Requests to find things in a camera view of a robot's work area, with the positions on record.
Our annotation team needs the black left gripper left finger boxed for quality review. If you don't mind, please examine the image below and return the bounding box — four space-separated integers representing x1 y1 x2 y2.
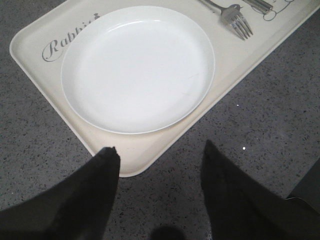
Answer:
0 147 121 240

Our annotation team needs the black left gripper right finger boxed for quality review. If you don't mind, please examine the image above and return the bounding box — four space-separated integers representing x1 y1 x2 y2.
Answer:
201 140 320 240

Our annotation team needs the white round plate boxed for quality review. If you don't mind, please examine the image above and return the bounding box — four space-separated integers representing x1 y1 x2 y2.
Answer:
61 6 215 134

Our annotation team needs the silver metal fork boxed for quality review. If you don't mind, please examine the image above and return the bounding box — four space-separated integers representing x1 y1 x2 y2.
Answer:
200 0 253 40

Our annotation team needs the beige rabbit serving tray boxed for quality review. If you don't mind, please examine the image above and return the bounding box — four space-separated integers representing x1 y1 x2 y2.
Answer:
9 0 320 177

